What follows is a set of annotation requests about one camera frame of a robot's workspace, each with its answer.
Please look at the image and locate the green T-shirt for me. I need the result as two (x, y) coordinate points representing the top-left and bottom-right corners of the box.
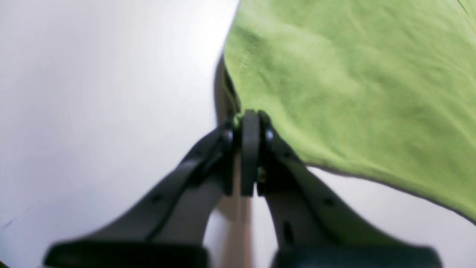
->
(224, 0), (476, 221)

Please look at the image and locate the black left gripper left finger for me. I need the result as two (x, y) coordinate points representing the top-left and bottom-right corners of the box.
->
(44, 110), (260, 268)

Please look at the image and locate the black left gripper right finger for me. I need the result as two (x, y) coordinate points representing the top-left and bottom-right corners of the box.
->
(257, 111), (442, 268)

